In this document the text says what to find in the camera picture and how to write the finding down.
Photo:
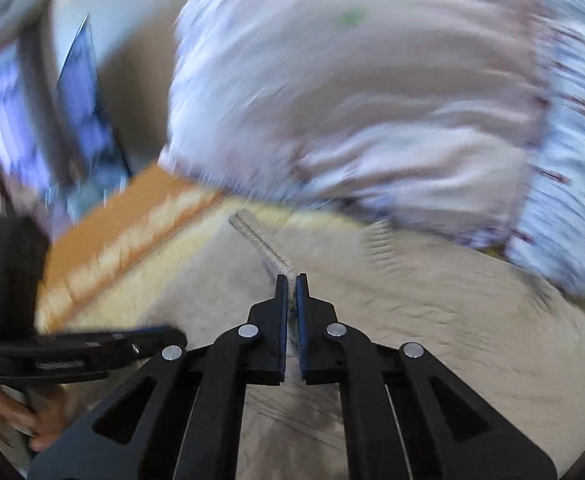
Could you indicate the pink floral pillow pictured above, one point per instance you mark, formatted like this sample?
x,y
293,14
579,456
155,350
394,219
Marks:
x,y
372,90

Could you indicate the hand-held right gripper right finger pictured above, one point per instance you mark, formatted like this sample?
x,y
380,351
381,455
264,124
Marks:
x,y
300,310

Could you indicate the yellow patterned bed sheet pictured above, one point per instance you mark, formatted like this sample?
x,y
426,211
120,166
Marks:
x,y
122,240

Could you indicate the dark glass panel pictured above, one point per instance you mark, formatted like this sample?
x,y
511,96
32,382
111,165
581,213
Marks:
x,y
90,120

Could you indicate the blue lavender print pillow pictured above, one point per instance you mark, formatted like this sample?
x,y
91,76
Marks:
x,y
567,170

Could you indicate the person's left hand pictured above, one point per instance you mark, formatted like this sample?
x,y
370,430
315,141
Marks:
x,y
7,417

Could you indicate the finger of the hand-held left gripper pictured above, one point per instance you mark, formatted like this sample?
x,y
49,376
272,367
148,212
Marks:
x,y
152,339

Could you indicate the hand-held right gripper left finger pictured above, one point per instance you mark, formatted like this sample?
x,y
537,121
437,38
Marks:
x,y
283,310

